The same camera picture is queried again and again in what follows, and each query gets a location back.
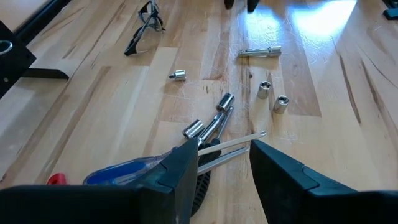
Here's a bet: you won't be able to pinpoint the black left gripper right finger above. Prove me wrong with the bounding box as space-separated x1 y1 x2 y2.
249 139 398 224

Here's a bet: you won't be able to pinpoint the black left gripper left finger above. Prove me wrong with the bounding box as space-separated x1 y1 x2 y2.
0 138 199 224

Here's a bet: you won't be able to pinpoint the blue clear handled screwdriver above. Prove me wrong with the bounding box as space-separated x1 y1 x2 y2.
82 130 268 187

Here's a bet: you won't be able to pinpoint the long chrome socket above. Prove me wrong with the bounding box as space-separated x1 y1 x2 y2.
237 45 282 58

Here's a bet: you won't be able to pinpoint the short chrome socket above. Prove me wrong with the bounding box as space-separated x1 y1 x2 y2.
256 80 272 100
215 93 236 113
272 95 290 114
182 119 206 140

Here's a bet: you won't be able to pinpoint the small chrome socket adapter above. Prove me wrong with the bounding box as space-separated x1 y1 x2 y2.
168 69 187 82

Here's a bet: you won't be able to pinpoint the clear safety glasses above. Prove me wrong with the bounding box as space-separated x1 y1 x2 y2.
123 0 167 57

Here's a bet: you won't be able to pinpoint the chrome extension bar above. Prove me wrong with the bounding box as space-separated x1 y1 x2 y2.
197 111 226 147

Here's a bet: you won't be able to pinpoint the black metal pegboard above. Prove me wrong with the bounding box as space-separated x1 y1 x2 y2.
0 19 70 100

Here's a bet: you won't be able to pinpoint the black ribbed handle screwdriver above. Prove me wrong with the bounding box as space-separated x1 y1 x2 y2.
190 106 234 218

